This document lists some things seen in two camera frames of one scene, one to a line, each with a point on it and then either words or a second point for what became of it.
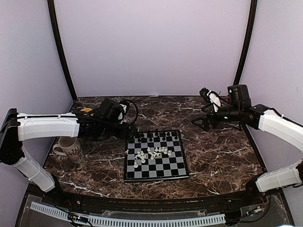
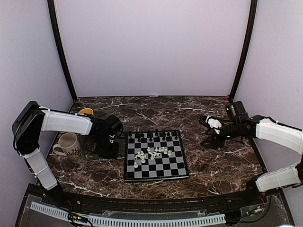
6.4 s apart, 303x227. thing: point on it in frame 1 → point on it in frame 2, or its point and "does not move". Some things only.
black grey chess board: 155,155 does not move
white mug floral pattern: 70,147 does not move
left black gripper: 123,134 → 112,154
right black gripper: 205,117 → 213,139
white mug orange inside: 86,109 does not move
